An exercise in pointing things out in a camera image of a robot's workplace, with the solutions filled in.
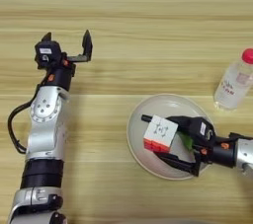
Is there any black marker pen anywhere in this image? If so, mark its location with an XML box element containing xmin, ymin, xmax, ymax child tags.
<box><xmin>140</xmin><ymin>113</ymin><xmax>154</xmax><ymax>124</ymax></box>

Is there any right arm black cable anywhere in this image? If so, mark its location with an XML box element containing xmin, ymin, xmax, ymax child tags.
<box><xmin>228</xmin><ymin>131</ymin><xmax>253</xmax><ymax>141</ymax></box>

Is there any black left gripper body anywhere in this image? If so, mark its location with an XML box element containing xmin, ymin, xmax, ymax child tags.
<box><xmin>42</xmin><ymin>54</ymin><xmax>92</xmax><ymax>93</ymax></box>

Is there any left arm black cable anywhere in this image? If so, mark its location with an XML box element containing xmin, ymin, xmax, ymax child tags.
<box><xmin>7</xmin><ymin>84</ymin><xmax>43</xmax><ymax>155</ymax></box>

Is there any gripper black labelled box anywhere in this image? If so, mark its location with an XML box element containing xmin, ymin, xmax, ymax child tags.
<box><xmin>34</xmin><ymin>39</ymin><xmax>63</xmax><ymax>70</ymax></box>
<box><xmin>187</xmin><ymin>116</ymin><xmax>217</xmax><ymax>148</ymax></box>

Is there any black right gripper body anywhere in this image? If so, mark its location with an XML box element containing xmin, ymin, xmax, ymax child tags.
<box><xmin>197</xmin><ymin>140</ymin><xmax>237</xmax><ymax>170</ymax></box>

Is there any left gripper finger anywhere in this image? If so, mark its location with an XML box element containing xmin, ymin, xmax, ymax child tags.
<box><xmin>41</xmin><ymin>32</ymin><xmax>53</xmax><ymax>42</ymax></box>
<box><xmin>81</xmin><ymin>29</ymin><xmax>94</xmax><ymax>62</ymax></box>

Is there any white round plate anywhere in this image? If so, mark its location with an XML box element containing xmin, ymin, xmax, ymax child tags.
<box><xmin>126</xmin><ymin>93</ymin><xmax>215</xmax><ymax>182</ymax></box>

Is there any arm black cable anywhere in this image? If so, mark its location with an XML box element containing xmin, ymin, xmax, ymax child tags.
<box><xmin>228</xmin><ymin>131</ymin><xmax>253</xmax><ymax>141</ymax></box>
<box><xmin>7</xmin><ymin>84</ymin><xmax>43</xmax><ymax>155</ymax></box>

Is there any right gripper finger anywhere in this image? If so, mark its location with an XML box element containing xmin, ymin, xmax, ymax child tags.
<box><xmin>153</xmin><ymin>151</ymin><xmax>203</xmax><ymax>178</ymax></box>
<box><xmin>164</xmin><ymin>114</ymin><xmax>196</xmax><ymax>134</ymax></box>

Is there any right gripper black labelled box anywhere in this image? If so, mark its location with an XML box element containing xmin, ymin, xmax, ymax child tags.
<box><xmin>187</xmin><ymin>116</ymin><xmax>217</xmax><ymax>148</ymax></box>

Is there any white and red puzzle cube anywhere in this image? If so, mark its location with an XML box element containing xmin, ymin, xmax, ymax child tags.
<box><xmin>142</xmin><ymin>114</ymin><xmax>180</xmax><ymax>154</ymax></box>

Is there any clear bottle red cap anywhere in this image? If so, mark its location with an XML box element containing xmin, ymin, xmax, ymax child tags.
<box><xmin>212</xmin><ymin>47</ymin><xmax>253</xmax><ymax>112</ymax></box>

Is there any green rectangular block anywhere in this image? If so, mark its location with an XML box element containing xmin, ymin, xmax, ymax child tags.
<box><xmin>177</xmin><ymin>130</ymin><xmax>196</xmax><ymax>152</ymax></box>

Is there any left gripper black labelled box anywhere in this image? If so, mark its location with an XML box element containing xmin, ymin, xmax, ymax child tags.
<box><xmin>34</xmin><ymin>39</ymin><xmax>63</xmax><ymax>70</ymax></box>

